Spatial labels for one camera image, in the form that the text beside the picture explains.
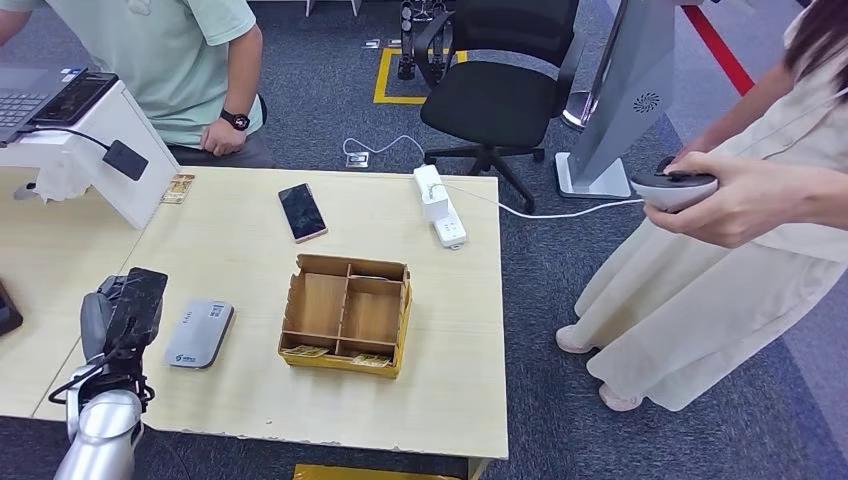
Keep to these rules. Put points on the person's left hand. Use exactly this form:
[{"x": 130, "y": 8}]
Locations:
[
  {"x": 224, "y": 139},
  {"x": 742, "y": 205}
]

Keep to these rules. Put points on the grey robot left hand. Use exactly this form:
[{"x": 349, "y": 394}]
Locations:
[{"x": 94, "y": 324}]

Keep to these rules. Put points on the white handheld controller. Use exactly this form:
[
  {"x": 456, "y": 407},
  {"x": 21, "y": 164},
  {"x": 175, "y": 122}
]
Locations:
[{"x": 669, "y": 192}]

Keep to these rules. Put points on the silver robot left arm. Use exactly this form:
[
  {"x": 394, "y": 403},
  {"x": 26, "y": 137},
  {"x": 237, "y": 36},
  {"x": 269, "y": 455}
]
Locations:
[{"x": 99, "y": 437}]

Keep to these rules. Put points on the person's left forearm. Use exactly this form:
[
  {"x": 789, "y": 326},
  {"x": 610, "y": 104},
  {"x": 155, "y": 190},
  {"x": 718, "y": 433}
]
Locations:
[
  {"x": 838, "y": 208},
  {"x": 244, "y": 73}
]

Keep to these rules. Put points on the person's right forearm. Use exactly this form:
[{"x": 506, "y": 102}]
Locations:
[
  {"x": 742, "y": 112},
  {"x": 12, "y": 25}
]

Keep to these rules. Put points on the gold printed card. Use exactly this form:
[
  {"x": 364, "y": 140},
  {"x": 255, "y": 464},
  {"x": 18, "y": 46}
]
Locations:
[{"x": 177, "y": 189}]

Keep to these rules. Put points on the person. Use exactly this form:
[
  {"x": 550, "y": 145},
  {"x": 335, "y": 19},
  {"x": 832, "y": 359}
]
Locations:
[
  {"x": 696, "y": 298},
  {"x": 152, "y": 66}
]

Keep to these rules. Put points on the grey white card reader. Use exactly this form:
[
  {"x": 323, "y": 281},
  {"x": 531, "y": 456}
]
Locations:
[{"x": 199, "y": 334}]

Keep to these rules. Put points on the black wristwatch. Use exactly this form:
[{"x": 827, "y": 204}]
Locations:
[{"x": 235, "y": 120}]

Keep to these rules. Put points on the black flat device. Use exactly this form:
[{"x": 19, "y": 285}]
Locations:
[{"x": 6, "y": 311}]

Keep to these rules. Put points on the black square adapter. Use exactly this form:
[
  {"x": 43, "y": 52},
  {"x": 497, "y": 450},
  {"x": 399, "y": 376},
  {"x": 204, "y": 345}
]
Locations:
[{"x": 126, "y": 160}]

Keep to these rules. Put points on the black smartphone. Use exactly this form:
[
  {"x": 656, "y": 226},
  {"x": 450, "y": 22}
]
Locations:
[{"x": 302, "y": 212}]

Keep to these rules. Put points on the metal floor socket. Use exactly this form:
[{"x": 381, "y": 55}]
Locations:
[{"x": 356, "y": 160}]

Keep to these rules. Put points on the white crumpled cloth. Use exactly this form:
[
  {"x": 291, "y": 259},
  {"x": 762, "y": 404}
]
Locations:
[{"x": 63, "y": 184}]

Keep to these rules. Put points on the white desk stand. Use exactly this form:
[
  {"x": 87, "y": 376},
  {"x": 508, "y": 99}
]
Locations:
[{"x": 79, "y": 156}]

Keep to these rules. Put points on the small grey object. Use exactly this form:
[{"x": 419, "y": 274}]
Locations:
[{"x": 23, "y": 192}]

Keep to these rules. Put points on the red floor tape line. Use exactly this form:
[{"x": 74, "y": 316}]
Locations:
[{"x": 719, "y": 46}]

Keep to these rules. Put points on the yellow floor tape square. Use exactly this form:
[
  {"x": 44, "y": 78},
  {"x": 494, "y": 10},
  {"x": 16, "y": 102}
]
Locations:
[{"x": 381, "y": 79}]

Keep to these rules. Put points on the grey kiosk stand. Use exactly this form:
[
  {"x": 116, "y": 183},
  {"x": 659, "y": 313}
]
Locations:
[{"x": 629, "y": 79}]

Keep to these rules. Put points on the small metal floor plate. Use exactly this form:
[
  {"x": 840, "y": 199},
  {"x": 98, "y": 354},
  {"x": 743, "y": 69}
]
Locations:
[{"x": 371, "y": 44}]

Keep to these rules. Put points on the white furniture legs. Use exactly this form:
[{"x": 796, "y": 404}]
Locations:
[{"x": 354, "y": 6}]

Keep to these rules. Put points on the wooden divided box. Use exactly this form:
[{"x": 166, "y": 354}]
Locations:
[{"x": 324, "y": 305}]

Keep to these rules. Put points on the grey laptop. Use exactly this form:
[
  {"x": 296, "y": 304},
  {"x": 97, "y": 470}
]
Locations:
[{"x": 26, "y": 93}]

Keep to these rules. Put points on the standing humanoid robot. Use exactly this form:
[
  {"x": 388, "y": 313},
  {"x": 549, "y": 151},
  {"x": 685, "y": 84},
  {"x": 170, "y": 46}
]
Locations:
[{"x": 405, "y": 40}]

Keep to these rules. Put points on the pale shoe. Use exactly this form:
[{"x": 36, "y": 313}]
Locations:
[
  {"x": 573, "y": 339},
  {"x": 619, "y": 399}
]

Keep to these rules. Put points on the white plug-in charger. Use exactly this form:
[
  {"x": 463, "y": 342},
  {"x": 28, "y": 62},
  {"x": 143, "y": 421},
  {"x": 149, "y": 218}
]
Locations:
[{"x": 434, "y": 205}]

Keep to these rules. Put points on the white power strip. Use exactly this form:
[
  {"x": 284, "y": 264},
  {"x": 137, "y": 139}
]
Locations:
[{"x": 452, "y": 233}]

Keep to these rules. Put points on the black office chair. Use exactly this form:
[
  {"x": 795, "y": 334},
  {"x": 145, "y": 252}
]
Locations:
[{"x": 490, "y": 99}]

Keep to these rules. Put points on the yellow floor sheet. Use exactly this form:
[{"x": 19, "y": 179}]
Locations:
[{"x": 364, "y": 474}]

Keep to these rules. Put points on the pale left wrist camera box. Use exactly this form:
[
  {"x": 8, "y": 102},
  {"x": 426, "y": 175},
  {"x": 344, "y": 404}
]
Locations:
[{"x": 136, "y": 305}]

